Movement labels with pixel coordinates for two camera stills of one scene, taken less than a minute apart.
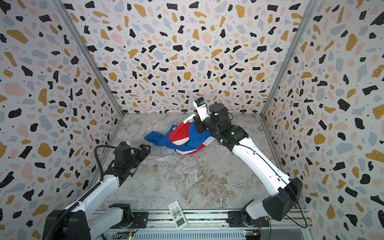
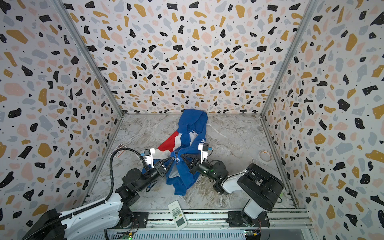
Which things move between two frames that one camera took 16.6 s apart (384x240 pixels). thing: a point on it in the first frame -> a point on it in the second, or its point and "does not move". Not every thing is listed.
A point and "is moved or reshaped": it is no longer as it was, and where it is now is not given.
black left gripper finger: (143, 151) -> (172, 161)
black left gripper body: (134, 160) -> (155, 173)
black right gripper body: (199, 125) -> (194, 164)
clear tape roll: (268, 155) does not move
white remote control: (178, 215) does not move
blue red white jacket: (183, 137) is moved or reshaped
